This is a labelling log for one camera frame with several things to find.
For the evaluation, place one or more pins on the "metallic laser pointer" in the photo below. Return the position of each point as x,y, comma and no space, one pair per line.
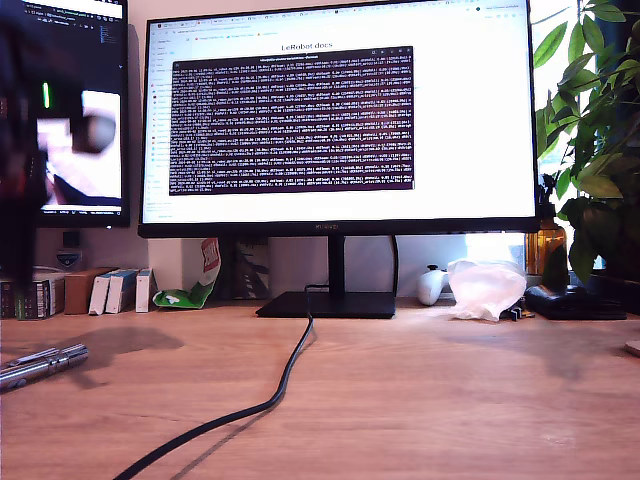
45,365

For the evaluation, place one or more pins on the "white game controller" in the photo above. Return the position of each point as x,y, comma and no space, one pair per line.
430,289

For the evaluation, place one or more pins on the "green and white snack bag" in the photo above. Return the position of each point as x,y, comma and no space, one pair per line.
190,296

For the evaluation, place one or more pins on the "crumpled translucent plastic bag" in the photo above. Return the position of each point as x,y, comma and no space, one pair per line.
482,289

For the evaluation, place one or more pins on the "large black Huawei monitor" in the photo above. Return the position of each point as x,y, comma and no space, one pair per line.
460,120

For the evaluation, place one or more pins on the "small white and blue box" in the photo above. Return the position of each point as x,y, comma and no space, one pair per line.
142,294
115,295
98,296

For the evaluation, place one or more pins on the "amber glass pump bottle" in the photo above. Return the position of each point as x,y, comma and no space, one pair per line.
545,250

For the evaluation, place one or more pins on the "brown cardboard box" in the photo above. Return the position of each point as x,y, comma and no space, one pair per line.
77,291

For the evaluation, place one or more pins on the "blue and white badge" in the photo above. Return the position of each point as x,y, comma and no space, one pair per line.
68,259

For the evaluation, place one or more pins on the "black leather pouch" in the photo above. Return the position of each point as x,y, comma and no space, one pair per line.
572,303

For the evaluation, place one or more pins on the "black monitor with code window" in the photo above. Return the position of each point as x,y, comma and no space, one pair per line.
100,60

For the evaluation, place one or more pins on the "green printed small box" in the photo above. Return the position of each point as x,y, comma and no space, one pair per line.
6,305
40,299

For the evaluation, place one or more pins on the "green leafy houseplant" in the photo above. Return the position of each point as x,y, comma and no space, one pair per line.
600,150

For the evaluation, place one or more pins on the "small black wall plug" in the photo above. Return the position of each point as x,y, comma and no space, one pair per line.
71,239

